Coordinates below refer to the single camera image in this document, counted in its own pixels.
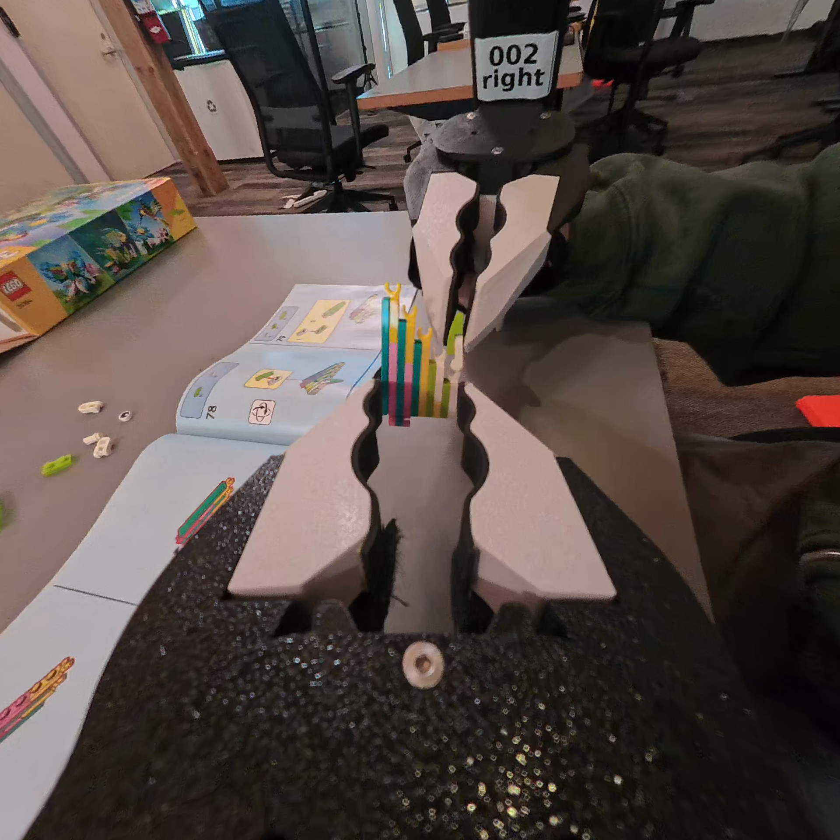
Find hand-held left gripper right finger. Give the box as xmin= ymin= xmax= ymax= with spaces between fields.
xmin=458 ymin=382 xmax=619 ymax=623

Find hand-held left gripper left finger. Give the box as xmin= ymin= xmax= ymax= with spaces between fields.
xmin=226 ymin=379 xmax=389 ymax=614

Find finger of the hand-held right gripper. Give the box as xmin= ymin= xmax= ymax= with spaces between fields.
xmin=461 ymin=172 xmax=563 ymax=353
xmin=412 ymin=171 xmax=483 ymax=355

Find striped lego wing assembly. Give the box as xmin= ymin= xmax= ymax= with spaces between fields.
xmin=379 ymin=282 xmax=466 ymax=429

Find lego instruction booklet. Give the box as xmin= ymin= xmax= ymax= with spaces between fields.
xmin=0 ymin=283 xmax=421 ymax=840

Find colourful lego box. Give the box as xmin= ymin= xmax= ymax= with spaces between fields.
xmin=0 ymin=176 xmax=198 ymax=355

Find wood-edged grey desk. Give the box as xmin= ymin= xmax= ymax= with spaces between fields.
xmin=356 ymin=36 xmax=586 ymax=124

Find black office chair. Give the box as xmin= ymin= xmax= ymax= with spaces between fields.
xmin=581 ymin=0 xmax=704 ymax=158
xmin=202 ymin=0 xmax=401 ymax=214
xmin=392 ymin=0 xmax=475 ymax=63

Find person's brown trousers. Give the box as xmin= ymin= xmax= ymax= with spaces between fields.
xmin=653 ymin=338 xmax=840 ymax=840

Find white recycling cabinet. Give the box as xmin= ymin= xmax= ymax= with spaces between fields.
xmin=171 ymin=56 xmax=277 ymax=164

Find red flat object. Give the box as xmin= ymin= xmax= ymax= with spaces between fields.
xmin=794 ymin=395 xmax=840 ymax=429

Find white door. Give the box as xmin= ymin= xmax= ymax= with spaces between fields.
xmin=0 ymin=0 xmax=166 ymax=188

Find wooden post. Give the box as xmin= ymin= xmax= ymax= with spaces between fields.
xmin=98 ymin=0 xmax=231 ymax=199

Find red wall sign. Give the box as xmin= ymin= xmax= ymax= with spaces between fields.
xmin=134 ymin=0 xmax=173 ymax=46

